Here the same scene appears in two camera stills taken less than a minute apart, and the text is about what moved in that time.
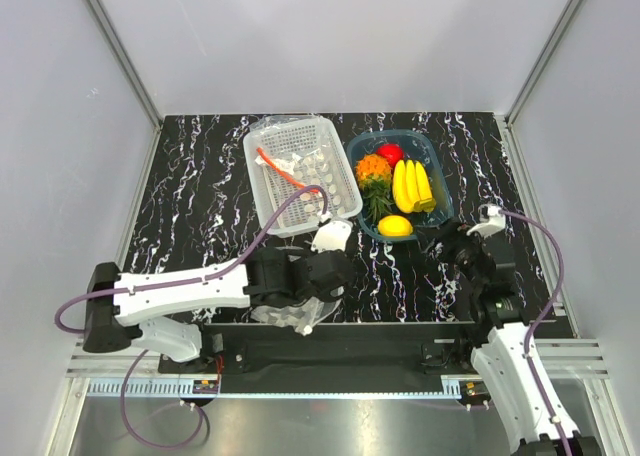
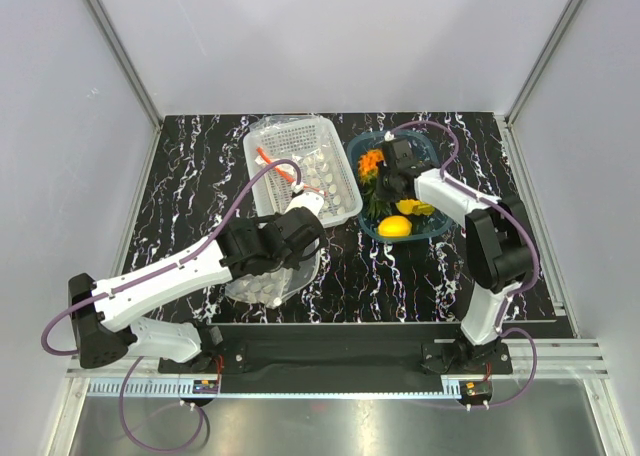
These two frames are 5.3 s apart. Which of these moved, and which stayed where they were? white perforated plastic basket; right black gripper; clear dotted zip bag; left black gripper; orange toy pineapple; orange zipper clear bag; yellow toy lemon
Moved: left black gripper; clear dotted zip bag; right black gripper
Stayed: white perforated plastic basket; orange zipper clear bag; orange toy pineapple; yellow toy lemon
